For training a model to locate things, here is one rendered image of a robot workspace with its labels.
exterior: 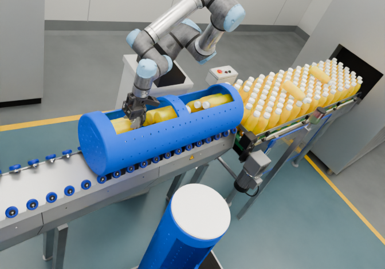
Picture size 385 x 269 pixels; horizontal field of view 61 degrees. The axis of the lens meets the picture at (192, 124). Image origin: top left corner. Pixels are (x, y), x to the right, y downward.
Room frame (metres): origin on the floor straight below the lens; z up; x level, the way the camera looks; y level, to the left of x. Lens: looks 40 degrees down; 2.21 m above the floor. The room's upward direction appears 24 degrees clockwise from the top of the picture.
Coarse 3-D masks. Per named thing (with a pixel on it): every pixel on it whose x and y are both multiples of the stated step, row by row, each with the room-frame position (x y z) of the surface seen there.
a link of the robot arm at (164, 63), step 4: (152, 48) 1.19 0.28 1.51; (148, 52) 1.16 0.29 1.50; (152, 52) 1.17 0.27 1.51; (156, 52) 1.19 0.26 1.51; (144, 56) 1.15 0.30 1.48; (148, 56) 1.16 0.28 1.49; (152, 56) 1.16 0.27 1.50; (156, 56) 1.17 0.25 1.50; (160, 56) 1.18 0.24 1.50; (164, 56) 1.20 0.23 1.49; (152, 60) 1.15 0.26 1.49; (156, 60) 1.15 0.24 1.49; (160, 60) 1.16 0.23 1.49; (164, 60) 1.18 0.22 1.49; (168, 60) 1.20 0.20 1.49; (156, 64) 1.13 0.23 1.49; (160, 64) 1.14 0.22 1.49; (164, 64) 1.16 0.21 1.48; (168, 64) 1.18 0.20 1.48; (160, 68) 1.13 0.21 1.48; (164, 68) 1.15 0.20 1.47; (168, 68) 1.17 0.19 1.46; (160, 72) 1.12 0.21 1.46; (164, 72) 1.15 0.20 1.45
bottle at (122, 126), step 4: (112, 124) 1.01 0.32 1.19; (116, 124) 1.02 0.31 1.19; (120, 124) 1.03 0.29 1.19; (124, 124) 1.04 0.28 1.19; (128, 124) 1.05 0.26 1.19; (116, 128) 1.00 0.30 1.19; (120, 128) 1.01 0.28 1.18; (124, 128) 1.02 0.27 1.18; (128, 128) 1.04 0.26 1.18; (132, 128) 1.06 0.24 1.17; (116, 132) 0.98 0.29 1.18; (120, 132) 1.00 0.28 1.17
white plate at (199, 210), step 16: (176, 192) 0.93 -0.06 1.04; (192, 192) 0.96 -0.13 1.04; (208, 192) 1.00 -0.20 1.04; (176, 208) 0.85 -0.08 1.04; (192, 208) 0.88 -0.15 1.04; (208, 208) 0.91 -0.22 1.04; (224, 208) 0.95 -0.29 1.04; (192, 224) 0.81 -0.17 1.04; (208, 224) 0.84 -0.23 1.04; (224, 224) 0.87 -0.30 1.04
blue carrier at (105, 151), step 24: (168, 96) 1.32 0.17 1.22; (192, 96) 1.58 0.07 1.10; (240, 96) 1.59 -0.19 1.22; (96, 120) 0.95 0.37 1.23; (168, 120) 1.16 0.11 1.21; (192, 120) 1.26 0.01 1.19; (216, 120) 1.37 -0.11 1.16; (240, 120) 1.54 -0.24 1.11; (96, 144) 0.91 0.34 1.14; (120, 144) 0.92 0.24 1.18; (144, 144) 1.01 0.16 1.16; (168, 144) 1.11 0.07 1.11; (96, 168) 0.89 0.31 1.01; (120, 168) 0.92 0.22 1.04
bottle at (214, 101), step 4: (216, 96) 1.56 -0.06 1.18; (220, 96) 1.56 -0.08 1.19; (224, 96) 1.57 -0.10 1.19; (228, 96) 1.59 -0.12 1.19; (208, 100) 1.50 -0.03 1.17; (212, 100) 1.49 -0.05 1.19; (216, 100) 1.51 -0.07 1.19; (220, 100) 1.53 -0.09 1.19; (224, 100) 1.55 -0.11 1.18; (228, 100) 1.57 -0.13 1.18; (232, 100) 1.60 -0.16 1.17; (212, 104) 1.48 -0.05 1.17; (216, 104) 1.49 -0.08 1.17; (220, 104) 1.51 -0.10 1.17; (208, 108) 1.47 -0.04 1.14
